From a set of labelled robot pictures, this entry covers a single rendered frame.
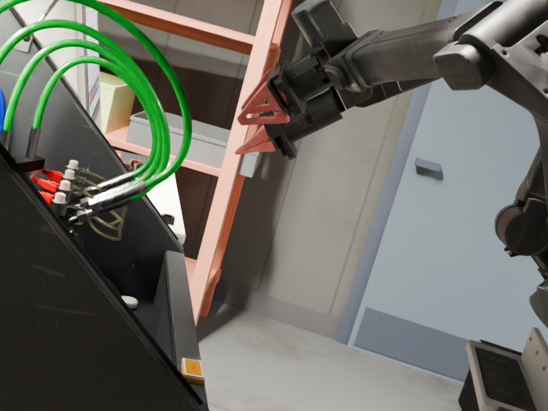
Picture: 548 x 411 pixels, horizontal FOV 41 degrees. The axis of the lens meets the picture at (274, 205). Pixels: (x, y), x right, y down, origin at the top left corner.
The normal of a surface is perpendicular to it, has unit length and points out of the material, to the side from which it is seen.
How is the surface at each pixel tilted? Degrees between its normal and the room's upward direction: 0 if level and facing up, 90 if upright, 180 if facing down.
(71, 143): 90
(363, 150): 90
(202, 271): 90
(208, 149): 90
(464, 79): 138
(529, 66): 60
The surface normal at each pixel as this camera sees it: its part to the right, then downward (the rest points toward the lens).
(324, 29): 0.26, 0.17
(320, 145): -0.18, 0.18
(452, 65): -0.79, 0.60
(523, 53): -0.13, -0.34
